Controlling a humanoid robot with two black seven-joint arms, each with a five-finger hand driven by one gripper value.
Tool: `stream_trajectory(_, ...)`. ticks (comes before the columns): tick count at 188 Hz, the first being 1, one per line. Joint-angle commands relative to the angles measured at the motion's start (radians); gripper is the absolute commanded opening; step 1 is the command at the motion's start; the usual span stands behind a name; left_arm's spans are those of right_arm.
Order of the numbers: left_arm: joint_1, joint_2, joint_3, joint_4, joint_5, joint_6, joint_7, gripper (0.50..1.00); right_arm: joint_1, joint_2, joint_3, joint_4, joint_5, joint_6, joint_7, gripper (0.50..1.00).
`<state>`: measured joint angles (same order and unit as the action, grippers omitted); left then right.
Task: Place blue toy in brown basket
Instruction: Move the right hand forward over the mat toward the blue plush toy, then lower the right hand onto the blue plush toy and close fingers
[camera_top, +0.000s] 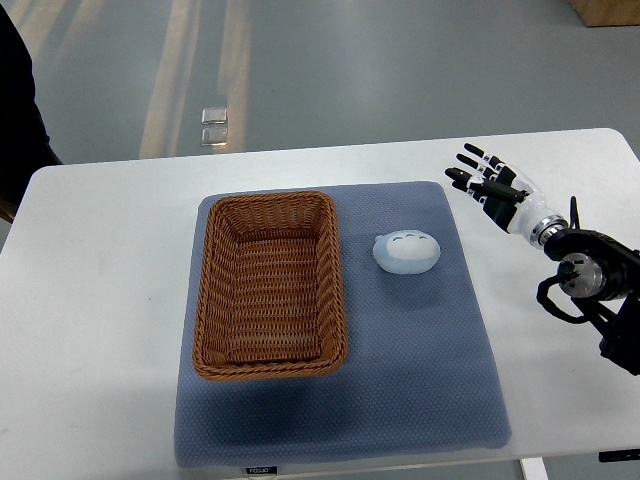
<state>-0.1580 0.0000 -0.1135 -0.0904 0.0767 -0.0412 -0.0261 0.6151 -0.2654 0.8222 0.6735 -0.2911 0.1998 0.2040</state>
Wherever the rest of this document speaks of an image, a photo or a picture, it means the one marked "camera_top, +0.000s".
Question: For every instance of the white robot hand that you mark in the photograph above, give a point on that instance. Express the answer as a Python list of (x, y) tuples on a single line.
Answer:
[(514, 203)]

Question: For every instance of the light blue plush toy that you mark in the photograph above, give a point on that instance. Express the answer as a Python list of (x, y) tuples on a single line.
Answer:
[(406, 252)]

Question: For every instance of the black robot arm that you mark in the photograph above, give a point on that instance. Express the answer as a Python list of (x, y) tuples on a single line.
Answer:
[(597, 278)]

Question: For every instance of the brown wicker basket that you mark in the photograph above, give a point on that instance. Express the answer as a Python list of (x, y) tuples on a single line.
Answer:
[(270, 299)]

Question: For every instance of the wooden box corner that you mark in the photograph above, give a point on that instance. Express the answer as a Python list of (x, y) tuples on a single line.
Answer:
[(607, 13)]

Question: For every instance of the upper metal floor plate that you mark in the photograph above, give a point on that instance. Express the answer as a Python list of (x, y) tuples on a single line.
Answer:
[(217, 115)]

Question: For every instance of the white table leg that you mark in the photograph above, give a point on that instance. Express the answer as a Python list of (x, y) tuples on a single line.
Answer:
[(533, 469)]

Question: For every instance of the person in dark clothing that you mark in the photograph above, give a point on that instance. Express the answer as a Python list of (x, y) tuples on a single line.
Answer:
[(25, 145)]

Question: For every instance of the black table bracket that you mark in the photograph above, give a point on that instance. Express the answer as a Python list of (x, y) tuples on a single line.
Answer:
[(619, 456)]

